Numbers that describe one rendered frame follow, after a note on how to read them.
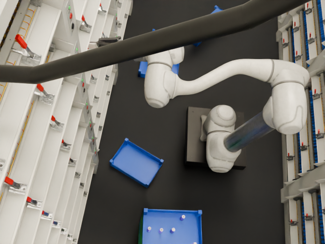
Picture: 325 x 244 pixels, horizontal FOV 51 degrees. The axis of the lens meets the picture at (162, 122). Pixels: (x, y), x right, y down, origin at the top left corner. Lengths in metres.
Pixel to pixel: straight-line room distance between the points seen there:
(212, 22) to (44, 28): 0.65
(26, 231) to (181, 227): 0.94
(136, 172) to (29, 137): 1.40
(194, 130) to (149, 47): 1.81
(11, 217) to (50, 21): 0.51
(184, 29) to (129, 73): 2.31
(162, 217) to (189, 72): 1.29
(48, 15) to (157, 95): 0.54
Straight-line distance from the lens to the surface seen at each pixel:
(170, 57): 1.40
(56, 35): 1.09
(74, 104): 1.44
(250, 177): 2.48
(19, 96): 0.85
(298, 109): 1.46
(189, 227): 1.87
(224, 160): 1.90
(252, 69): 1.51
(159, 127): 2.46
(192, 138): 2.16
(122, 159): 2.35
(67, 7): 1.05
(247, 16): 0.34
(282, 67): 1.54
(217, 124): 1.97
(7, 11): 0.68
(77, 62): 0.44
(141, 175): 2.32
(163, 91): 1.33
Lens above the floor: 2.22
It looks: 64 degrees down
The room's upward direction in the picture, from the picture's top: 15 degrees clockwise
